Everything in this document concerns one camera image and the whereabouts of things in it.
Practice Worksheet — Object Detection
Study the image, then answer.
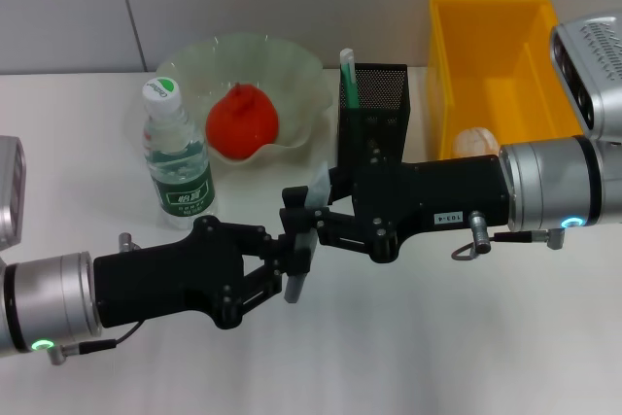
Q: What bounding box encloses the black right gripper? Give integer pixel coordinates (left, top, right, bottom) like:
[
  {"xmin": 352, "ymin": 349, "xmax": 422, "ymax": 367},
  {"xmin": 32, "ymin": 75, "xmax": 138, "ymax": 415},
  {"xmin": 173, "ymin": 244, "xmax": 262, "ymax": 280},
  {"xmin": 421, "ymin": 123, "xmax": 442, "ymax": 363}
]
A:
[{"xmin": 278, "ymin": 138, "xmax": 512, "ymax": 264}]

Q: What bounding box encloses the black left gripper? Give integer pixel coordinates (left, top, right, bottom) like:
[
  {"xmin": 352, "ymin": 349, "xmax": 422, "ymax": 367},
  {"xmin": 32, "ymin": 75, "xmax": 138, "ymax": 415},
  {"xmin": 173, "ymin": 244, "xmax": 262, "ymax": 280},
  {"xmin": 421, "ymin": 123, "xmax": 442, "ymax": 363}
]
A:
[{"xmin": 91, "ymin": 215, "xmax": 313, "ymax": 331}]

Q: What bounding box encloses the grey glitter marker pen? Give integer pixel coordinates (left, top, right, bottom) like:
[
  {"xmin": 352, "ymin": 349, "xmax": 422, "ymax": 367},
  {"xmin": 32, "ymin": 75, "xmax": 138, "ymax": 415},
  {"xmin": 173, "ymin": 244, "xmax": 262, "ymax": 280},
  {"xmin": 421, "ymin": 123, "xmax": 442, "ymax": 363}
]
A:
[{"xmin": 283, "ymin": 160, "xmax": 332, "ymax": 304}]

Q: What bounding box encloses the clear green-label water bottle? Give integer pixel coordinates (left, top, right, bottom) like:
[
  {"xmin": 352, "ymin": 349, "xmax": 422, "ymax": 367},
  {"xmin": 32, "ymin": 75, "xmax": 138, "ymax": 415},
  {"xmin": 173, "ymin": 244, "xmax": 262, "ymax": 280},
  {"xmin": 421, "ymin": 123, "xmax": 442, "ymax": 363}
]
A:
[{"xmin": 140, "ymin": 75, "xmax": 219, "ymax": 230}]

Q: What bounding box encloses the mint green pen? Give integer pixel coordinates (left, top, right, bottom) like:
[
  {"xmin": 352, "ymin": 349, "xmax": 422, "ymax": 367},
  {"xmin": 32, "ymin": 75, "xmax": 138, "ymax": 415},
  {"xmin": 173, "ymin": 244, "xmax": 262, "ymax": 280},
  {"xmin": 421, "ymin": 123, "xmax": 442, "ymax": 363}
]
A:
[{"xmin": 338, "ymin": 48, "xmax": 362, "ymax": 110}]

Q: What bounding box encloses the white paper ball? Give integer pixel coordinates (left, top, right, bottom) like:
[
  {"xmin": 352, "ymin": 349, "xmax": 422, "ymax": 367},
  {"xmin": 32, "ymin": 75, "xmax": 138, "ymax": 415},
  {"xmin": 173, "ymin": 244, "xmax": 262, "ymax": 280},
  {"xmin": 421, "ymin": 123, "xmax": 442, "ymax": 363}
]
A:
[{"xmin": 452, "ymin": 126, "xmax": 501, "ymax": 158}]

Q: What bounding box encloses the black mesh pen holder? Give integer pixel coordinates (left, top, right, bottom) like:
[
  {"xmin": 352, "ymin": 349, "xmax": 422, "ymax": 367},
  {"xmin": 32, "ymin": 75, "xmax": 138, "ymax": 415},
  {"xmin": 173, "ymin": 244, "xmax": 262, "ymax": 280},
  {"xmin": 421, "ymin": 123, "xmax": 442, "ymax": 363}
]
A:
[{"xmin": 335, "ymin": 62, "xmax": 412, "ymax": 178}]

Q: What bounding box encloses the translucent green fruit bowl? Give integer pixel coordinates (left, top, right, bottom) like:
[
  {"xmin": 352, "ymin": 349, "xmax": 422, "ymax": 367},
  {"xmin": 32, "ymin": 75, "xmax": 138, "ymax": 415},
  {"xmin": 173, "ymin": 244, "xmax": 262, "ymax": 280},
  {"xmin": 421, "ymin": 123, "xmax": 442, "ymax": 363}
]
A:
[{"xmin": 155, "ymin": 33, "xmax": 331, "ymax": 166}]

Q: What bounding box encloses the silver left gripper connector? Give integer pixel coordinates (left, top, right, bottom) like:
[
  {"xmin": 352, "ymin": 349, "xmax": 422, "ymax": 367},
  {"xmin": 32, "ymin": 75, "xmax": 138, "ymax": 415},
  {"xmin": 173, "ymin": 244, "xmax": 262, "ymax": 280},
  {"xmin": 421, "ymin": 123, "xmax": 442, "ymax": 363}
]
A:
[{"xmin": 118, "ymin": 230, "xmax": 141, "ymax": 254}]

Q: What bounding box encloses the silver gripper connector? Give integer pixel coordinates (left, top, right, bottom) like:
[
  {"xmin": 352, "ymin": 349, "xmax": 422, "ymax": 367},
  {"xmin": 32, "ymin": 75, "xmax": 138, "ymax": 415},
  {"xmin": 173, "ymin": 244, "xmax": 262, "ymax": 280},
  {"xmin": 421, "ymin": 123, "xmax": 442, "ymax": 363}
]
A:
[
  {"xmin": 450, "ymin": 209, "xmax": 491, "ymax": 261},
  {"xmin": 118, "ymin": 230, "xmax": 141, "ymax": 254}
]

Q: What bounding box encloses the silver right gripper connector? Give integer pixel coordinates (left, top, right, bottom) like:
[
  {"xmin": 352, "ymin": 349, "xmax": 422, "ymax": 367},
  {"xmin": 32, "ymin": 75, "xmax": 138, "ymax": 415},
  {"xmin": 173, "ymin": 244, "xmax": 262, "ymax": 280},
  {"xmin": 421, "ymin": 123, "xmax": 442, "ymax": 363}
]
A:
[{"xmin": 450, "ymin": 209, "xmax": 491, "ymax": 261}]

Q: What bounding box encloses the yellow plastic bin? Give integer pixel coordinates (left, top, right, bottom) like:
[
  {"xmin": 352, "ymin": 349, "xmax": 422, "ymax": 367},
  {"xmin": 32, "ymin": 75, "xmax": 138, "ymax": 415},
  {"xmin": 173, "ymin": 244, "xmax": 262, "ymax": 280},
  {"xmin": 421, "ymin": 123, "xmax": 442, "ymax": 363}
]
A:
[{"xmin": 427, "ymin": 0, "xmax": 587, "ymax": 162}]

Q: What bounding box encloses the thin left gripper cable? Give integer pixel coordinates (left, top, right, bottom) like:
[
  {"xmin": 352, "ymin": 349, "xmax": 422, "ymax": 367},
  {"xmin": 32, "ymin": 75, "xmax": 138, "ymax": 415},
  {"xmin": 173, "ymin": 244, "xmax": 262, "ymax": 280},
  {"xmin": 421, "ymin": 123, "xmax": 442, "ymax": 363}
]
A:
[{"xmin": 47, "ymin": 321, "xmax": 143, "ymax": 366}]

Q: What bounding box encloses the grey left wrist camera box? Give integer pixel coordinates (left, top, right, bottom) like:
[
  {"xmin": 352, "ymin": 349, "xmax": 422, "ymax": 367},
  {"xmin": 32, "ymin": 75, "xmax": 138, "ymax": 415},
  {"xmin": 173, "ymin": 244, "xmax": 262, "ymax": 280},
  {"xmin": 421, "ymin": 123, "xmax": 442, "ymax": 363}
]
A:
[{"xmin": 0, "ymin": 135, "xmax": 27, "ymax": 250}]

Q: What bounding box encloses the dark right wrist camera box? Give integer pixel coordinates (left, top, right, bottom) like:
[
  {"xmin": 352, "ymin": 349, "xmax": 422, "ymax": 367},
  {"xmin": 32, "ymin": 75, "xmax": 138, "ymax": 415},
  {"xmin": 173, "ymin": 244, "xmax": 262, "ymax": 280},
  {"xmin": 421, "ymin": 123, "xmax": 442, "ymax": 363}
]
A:
[{"xmin": 548, "ymin": 9, "xmax": 622, "ymax": 144}]

